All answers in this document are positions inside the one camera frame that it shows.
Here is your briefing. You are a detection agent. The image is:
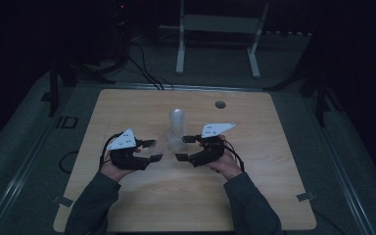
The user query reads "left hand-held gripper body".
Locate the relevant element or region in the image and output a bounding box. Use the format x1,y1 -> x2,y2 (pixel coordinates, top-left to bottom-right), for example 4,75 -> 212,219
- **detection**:
107,127 -> 152,171

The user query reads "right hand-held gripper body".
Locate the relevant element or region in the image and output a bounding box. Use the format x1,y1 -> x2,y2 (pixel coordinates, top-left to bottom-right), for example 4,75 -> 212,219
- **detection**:
187,122 -> 237,168

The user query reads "translucent plastic bottle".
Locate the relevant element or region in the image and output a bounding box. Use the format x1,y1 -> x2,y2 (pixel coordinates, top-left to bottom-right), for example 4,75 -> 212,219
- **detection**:
166,108 -> 188,153

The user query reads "person's left hand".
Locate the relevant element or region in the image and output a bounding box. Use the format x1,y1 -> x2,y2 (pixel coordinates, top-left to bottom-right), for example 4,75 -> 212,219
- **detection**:
100,159 -> 137,183

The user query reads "person's right hand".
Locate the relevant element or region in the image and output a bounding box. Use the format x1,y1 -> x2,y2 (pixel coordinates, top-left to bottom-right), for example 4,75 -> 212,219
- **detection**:
208,134 -> 243,181

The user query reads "grey tape strip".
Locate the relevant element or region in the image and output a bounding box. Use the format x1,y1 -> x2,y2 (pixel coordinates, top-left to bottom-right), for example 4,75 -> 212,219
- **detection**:
52,195 -> 75,209
296,192 -> 317,203

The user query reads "black tripod stand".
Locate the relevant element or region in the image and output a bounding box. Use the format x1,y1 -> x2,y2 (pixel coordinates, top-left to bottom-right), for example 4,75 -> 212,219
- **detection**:
302,70 -> 332,128
40,57 -> 79,118

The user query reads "dark equipment tower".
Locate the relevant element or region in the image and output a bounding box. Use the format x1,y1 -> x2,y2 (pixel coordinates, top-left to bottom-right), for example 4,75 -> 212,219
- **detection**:
112,0 -> 133,65

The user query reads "white metal stand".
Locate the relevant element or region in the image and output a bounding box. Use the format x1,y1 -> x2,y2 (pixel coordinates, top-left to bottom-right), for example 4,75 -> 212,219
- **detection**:
175,0 -> 270,79

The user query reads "pale power strip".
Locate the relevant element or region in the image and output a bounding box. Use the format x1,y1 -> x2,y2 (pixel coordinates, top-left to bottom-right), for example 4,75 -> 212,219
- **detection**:
264,30 -> 313,37

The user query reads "left hand-held gripper cable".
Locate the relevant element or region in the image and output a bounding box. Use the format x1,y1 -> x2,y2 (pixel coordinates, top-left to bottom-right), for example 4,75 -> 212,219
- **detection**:
98,132 -> 125,171

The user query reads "hand-held gripper cable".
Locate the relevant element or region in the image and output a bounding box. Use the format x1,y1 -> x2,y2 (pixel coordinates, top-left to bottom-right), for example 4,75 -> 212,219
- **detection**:
223,139 -> 246,173
98,132 -> 125,171

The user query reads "right hand-held gripper cable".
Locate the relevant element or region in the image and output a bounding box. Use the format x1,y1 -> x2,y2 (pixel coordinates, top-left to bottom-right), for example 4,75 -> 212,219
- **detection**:
223,139 -> 246,173

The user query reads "black cable loop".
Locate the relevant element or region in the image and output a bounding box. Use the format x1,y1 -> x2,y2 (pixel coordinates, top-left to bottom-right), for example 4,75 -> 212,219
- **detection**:
58,150 -> 79,175

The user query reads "black rectangular floor frame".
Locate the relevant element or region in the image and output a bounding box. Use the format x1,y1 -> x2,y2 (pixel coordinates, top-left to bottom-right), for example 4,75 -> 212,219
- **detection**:
56,116 -> 79,130

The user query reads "bundle of black floor cables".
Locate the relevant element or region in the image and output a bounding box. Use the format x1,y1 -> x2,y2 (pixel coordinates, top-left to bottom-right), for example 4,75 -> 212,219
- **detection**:
125,41 -> 174,91

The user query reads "metal floor rail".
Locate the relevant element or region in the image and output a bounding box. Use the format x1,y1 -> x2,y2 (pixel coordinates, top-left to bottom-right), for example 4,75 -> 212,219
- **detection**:
0,111 -> 67,235
305,97 -> 376,235

